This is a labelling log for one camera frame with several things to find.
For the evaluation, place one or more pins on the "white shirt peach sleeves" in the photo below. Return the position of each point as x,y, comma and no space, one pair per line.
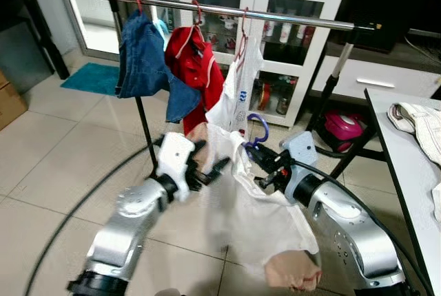
251,220

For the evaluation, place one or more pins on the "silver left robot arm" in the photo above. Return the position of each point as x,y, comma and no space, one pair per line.
131,222

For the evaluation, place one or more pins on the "white shirt blue print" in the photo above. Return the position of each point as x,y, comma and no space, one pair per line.
238,86

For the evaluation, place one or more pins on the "pink vacuum cleaner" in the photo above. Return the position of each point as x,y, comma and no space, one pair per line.
342,127

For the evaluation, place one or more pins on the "red jacket white trim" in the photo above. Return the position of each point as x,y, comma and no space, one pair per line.
196,69

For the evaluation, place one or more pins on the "blue denim garment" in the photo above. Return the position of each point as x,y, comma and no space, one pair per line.
141,58

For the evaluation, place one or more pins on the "teal floor mat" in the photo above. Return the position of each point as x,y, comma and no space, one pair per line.
89,79

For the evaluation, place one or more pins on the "grey table black edge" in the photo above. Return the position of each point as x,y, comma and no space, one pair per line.
406,193

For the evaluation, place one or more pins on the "white denim jacket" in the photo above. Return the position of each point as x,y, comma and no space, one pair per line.
420,127

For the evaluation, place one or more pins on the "white drawer unit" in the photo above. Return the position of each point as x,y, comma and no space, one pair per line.
400,72

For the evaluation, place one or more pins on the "plain cardboard box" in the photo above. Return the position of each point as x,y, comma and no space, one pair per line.
10,103

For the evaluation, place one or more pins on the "black television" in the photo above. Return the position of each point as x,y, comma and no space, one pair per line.
393,0

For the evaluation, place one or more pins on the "black side table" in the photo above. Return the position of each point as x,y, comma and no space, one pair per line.
31,14

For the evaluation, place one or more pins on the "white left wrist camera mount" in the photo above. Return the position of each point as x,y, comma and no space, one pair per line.
175,158

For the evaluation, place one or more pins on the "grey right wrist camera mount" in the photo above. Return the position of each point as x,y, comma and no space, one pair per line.
300,151

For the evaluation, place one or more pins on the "metal clothes rack black frame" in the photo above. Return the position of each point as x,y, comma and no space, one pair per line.
275,15

